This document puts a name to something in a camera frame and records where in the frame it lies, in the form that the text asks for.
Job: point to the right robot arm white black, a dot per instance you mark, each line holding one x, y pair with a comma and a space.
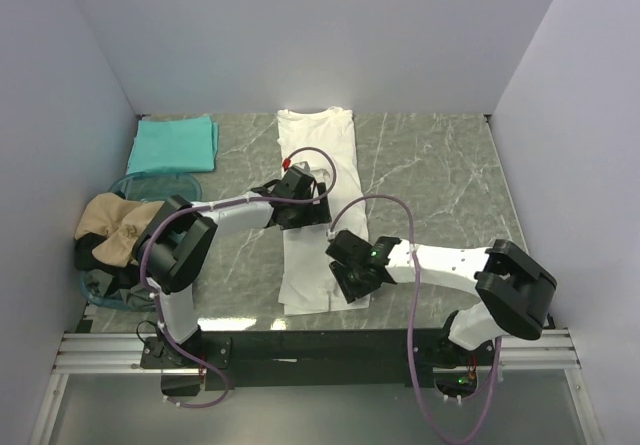
514, 291

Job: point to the beige t shirt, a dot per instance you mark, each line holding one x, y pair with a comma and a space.
120, 222

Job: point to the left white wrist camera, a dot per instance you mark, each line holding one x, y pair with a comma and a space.
296, 167

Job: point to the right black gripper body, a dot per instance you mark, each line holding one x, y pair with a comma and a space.
351, 283

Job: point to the folded teal t shirt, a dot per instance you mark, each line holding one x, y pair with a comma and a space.
178, 146

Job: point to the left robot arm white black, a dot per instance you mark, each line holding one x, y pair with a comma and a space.
172, 249

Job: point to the clear blue plastic bin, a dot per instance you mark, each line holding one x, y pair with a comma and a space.
98, 287

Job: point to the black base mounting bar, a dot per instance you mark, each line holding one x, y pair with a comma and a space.
242, 359

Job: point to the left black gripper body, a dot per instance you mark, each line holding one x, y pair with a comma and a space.
307, 214

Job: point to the aluminium rail frame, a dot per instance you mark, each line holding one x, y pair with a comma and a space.
120, 353

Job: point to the white printed t shirt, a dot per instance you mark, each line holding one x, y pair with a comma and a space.
308, 285

